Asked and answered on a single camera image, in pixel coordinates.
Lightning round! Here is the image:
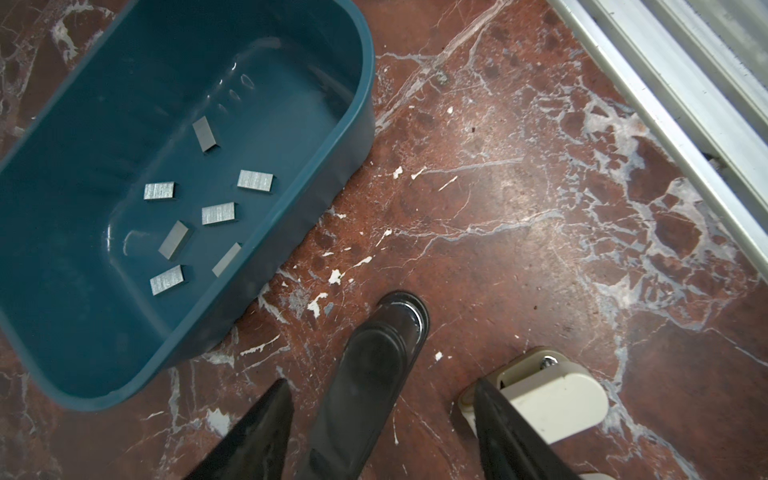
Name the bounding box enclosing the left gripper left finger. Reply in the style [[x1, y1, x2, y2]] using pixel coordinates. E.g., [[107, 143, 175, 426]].
[[187, 378, 294, 479]]

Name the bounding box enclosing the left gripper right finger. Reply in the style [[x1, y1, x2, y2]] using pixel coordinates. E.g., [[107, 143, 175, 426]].
[[473, 378, 579, 480]]

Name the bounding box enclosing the beige stapler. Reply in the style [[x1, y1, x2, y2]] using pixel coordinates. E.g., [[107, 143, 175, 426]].
[[486, 347, 609, 445]]

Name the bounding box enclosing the teal plastic tray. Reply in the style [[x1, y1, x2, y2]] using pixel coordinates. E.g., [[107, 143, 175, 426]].
[[1, 1, 375, 411]]

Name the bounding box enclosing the staple strip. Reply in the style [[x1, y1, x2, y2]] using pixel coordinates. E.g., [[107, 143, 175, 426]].
[[150, 265, 185, 296], [143, 181, 176, 201], [201, 202, 236, 226], [192, 116, 218, 153], [212, 242, 242, 278], [158, 221, 190, 260], [237, 170, 274, 193]]

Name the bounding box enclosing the black stapler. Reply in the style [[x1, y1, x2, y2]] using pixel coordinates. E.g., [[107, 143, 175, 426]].
[[296, 291, 430, 479]]

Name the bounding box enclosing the aluminium front rail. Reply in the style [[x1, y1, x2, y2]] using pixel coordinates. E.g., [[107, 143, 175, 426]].
[[551, 0, 767, 275]]

